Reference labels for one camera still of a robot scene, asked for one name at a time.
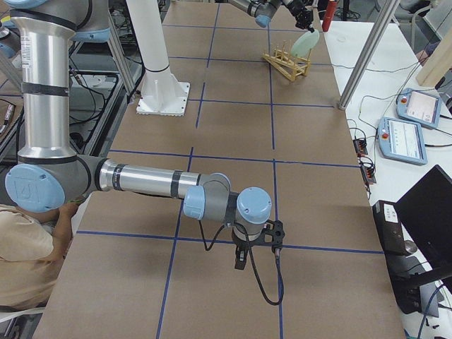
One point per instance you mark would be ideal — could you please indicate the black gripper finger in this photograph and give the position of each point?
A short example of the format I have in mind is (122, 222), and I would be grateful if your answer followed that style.
(240, 258)

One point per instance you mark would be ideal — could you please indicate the pale green plate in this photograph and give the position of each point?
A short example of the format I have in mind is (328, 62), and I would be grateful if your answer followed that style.
(304, 44)

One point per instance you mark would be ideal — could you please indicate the red bottle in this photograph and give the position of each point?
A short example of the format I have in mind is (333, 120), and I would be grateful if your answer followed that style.
(329, 14)

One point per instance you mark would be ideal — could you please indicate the wooden dish rack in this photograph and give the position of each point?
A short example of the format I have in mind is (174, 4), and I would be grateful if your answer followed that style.
(290, 64)

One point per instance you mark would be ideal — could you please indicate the teach pendant far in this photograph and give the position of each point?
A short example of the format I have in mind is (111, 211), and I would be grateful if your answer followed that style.
(419, 106)

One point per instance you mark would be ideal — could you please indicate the teach pendant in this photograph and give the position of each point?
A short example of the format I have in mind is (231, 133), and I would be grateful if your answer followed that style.
(402, 140)
(419, 106)

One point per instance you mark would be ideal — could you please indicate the wooden plank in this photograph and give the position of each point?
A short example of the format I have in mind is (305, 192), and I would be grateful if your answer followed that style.
(437, 64)

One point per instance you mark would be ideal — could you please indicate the black computer box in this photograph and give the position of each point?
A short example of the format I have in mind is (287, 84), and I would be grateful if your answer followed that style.
(390, 230)

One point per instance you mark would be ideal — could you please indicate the teach pendant near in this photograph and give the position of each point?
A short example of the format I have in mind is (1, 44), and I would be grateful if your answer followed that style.
(402, 140)

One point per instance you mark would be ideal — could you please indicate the black monitor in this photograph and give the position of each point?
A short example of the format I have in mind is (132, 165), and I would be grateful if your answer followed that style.
(425, 212)

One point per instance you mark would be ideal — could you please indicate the person in beige shirt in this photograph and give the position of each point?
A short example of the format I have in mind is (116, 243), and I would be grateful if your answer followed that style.
(33, 248)

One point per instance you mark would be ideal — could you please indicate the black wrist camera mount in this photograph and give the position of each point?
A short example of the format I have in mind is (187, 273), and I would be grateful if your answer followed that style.
(273, 236)

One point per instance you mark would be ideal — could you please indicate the grey aluminium frame post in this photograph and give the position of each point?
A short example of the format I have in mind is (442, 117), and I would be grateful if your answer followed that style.
(375, 35)

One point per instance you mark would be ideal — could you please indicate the black cable hub left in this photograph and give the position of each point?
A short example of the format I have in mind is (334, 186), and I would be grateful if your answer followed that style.
(360, 143)

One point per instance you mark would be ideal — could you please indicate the black cable hub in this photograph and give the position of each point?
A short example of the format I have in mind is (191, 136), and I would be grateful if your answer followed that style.
(360, 143)
(368, 169)

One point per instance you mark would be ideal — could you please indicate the black cable hub right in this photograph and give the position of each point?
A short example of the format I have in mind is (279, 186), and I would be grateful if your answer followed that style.
(368, 169)

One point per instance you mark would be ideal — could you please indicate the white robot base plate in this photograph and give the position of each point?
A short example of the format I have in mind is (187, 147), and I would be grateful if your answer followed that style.
(165, 100)

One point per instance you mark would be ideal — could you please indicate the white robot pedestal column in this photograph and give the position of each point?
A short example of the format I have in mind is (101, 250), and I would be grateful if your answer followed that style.
(147, 25)

